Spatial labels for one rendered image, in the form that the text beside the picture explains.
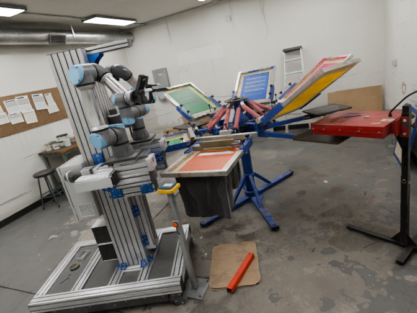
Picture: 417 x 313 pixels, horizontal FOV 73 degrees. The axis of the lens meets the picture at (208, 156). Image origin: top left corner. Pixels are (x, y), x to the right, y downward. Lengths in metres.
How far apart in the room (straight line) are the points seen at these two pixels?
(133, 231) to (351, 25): 5.51
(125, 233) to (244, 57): 5.11
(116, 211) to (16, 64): 4.03
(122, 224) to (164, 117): 5.55
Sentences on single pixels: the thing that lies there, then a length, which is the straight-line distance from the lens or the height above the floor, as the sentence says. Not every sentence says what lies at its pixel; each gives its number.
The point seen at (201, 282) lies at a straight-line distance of 2.66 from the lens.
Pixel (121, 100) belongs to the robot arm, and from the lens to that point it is 1.74.
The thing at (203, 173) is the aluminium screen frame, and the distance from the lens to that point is 2.16.
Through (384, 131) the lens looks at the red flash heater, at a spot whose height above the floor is 1.07.
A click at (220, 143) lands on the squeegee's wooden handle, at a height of 1.03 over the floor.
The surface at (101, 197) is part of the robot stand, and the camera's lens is 2.46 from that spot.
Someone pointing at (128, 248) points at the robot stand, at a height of 0.41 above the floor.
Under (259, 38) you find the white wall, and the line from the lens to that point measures 6.67.
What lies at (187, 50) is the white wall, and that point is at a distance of 7.22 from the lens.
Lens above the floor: 1.74
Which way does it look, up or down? 17 degrees down
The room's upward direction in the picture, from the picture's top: 12 degrees counter-clockwise
